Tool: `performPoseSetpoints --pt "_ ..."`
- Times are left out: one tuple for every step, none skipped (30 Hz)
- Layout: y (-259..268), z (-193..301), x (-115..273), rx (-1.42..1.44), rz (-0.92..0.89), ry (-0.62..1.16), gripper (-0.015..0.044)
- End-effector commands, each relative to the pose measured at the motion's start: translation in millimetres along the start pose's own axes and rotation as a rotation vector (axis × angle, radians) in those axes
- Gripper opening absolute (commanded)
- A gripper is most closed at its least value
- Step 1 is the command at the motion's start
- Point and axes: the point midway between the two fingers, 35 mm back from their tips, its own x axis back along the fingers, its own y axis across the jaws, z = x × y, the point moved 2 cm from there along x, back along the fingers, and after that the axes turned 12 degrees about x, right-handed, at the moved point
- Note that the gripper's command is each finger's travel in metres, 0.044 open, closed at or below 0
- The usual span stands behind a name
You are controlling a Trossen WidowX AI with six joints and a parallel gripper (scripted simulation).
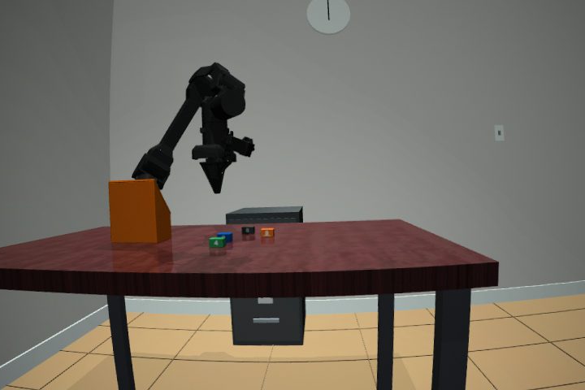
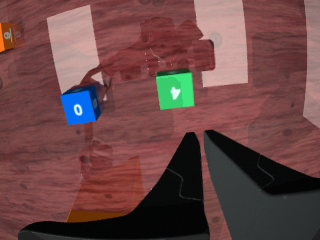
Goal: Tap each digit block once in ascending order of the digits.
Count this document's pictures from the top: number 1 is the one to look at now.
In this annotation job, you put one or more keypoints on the blue block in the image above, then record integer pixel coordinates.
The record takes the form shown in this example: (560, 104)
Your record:
(228, 236)

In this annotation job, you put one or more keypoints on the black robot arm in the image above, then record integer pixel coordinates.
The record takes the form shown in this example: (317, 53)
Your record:
(201, 92)

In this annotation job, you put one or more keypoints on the green block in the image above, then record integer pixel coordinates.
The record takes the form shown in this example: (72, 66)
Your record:
(217, 242)

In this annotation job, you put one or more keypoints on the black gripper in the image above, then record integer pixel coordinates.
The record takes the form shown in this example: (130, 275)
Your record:
(217, 160)

